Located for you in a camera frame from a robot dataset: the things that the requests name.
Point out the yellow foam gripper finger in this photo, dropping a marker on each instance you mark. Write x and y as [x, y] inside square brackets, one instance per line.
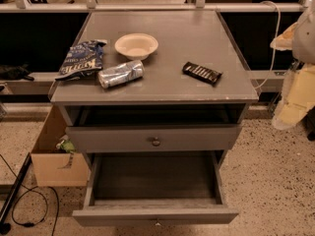
[298, 97]

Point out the dark chocolate bar wrapper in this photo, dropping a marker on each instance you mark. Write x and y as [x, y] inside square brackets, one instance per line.
[201, 73]

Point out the black floor bar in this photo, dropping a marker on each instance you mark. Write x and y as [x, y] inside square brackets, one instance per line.
[11, 191]

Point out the black object on ledge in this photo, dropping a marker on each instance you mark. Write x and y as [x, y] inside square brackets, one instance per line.
[9, 72]

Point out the grey drawer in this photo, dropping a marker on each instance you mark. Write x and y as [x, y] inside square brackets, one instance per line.
[155, 188]
[163, 133]

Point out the grey top drawer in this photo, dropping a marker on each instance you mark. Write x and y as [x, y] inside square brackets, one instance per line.
[163, 133]

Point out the cardboard box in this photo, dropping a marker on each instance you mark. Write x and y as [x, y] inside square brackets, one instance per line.
[53, 166]

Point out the grey drawer cabinet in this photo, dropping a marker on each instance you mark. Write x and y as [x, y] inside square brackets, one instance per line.
[199, 37]

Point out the crushed silver can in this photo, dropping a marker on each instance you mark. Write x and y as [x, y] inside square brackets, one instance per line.
[121, 74]

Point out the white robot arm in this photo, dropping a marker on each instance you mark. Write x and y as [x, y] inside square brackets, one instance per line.
[299, 38]

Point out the blue chip bag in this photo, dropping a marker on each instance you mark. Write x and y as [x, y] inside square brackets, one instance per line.
[82, 60]

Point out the white paper bowl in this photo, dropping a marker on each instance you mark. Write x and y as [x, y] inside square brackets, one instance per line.
[136, 46]

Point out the green item in box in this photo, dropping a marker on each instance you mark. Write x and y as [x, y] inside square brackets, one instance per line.
[65, 145]

